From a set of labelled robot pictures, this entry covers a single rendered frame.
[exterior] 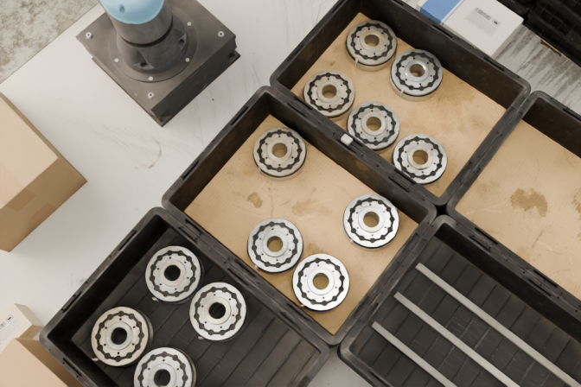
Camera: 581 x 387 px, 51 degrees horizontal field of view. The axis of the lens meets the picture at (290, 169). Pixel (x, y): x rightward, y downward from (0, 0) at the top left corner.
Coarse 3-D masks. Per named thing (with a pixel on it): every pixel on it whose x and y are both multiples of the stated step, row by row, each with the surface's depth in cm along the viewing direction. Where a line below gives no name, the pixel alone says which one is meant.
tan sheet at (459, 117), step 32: (320, 64) 126; (352, 64) 125; (384, 96) 123; (448, 96) 122; (480, 96) 122; (416, 128) 120; (448, 128) 120; (480, 128) 120; (416, 160) 118; (448, 160) 118
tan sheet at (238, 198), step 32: (320, 160) 119; (224, 192) 118; (256, 192) 117; (288, 192) 117; (320, 192) 117; (352, 192) 117; (224, 224) 116; (256, 224) 115; (320, 224) 115; (416, 224) 114; (352, 256) 113; (384, 256) 112; (288, 288) 111; (320, 288) 111; (352, 288) 111; (320, 320) 109
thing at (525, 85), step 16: (400, 0) 118; (416, 16) 117; (448, 32) 115; (304, 48) 116; (464, 48) 114; (288, 64) 115; (496, 64) 113; (272, 80) 114; (512, 80) 112; (288, 96) 113; (320, 112) 111; (512, 112) 110; (336, 128) 110; (496, 128) 109; (352, 144) 109; (384, 160) 108; (400, 176) 107; (464, 176) 106; (448, 192) 106
